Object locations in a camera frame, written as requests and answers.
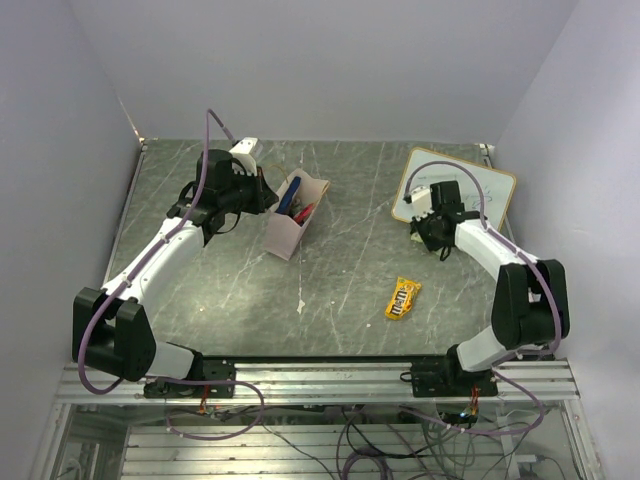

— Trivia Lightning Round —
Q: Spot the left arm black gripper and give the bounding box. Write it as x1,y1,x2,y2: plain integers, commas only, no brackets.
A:
219,164,279,215

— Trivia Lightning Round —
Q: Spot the blue Burts chips bag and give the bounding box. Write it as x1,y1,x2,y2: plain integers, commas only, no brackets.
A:
276,176,301,215

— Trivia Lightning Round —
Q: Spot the white paper bag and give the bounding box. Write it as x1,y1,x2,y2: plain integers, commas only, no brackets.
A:
264,168,330,260

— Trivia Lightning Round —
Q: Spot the red snack packet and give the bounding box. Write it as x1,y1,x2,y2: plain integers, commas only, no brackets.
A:
293,203,315,226

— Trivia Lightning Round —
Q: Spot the yellow M&M's packet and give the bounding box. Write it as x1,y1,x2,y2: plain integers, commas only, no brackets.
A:
385,277,422,320

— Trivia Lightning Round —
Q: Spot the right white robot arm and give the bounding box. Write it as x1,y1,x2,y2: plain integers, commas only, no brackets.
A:
404,181,570,396

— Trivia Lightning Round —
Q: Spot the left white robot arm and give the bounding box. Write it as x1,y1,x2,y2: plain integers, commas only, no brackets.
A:
72,137,278,397

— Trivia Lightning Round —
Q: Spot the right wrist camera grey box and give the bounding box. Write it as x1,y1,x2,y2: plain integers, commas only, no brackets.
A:
403,186,432,219

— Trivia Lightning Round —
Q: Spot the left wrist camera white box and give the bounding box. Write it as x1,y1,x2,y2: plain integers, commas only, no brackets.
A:
230,137,263,176

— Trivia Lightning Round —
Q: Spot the whiteboard with yellow frame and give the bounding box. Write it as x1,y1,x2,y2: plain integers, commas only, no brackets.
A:
391,147,517,230

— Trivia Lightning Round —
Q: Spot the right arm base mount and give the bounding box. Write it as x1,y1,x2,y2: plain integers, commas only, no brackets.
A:
408,345,498,398

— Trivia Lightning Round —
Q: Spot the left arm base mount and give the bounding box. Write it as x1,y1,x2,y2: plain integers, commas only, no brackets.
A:
143,356,236,399

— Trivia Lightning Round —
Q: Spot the aluminium frame rail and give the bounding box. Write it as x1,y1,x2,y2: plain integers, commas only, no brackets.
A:
54,360,580,406

